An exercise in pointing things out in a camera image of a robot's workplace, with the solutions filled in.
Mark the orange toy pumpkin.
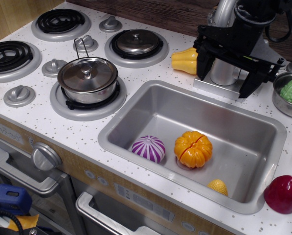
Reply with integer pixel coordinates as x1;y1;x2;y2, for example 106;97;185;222
174;131;213;168

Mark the orange tape piece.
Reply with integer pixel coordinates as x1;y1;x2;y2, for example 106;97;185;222
8;214;39;231

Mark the stove burner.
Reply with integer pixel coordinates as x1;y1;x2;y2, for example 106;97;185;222
0;41;42;83
31;9;91;42
104;29;169;69
50;77;127;121

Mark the back right stove burner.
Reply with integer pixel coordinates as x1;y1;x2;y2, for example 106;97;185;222
104;29;169;69

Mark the blue clamp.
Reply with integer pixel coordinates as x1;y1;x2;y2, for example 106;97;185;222
0;184;32;215

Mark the red toy apple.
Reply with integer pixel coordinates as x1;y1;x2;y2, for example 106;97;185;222
263;175;292;214

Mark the black cable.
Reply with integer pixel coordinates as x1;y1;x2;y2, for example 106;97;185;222
0;210;23;235

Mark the yellow toy corn piece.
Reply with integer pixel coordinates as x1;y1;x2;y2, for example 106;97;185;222
207;179;228;196

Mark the silver oven door handle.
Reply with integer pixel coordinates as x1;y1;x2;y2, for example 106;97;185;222
0;139;87;235

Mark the steel pot right edge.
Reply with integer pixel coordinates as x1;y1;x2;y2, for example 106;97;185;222
272;71;292;117

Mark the grey stove knob left-centre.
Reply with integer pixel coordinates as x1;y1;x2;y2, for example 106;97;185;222
42;59;67;78

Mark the yellow toy bell pepper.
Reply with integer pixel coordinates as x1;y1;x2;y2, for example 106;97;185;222
171;47;198;75

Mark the small steel pot lid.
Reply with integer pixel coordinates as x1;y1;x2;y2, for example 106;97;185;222
113;29;160;55

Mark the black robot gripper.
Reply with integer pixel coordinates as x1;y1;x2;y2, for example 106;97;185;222
194;4;284;98

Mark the front stove burner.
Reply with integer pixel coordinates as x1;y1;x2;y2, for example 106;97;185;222
50;77;127;121

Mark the silver toy faucet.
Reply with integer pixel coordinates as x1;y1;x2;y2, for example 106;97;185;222
193;0;271;101

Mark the steel pot with lid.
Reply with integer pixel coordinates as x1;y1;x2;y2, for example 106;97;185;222
57;37;119;105

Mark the back left stove burner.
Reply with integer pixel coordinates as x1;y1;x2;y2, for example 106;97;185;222
31;9;91;42

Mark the grey stove knob back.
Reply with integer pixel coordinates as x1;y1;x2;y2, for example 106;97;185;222
99;16;122;33

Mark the silver dishwasher door handle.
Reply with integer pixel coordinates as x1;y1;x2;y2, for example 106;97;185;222
75;192;159;235

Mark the grey stove knob middle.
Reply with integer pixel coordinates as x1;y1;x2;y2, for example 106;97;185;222
73;35;98;53

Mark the grey stove knob front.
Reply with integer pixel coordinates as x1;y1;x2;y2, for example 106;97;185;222
3;85;36;108

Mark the silver oven dial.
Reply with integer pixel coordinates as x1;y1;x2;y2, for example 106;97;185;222
31;142;62;171

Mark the purple white toy onion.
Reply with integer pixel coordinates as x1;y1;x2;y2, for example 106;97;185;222
131;135;166;164

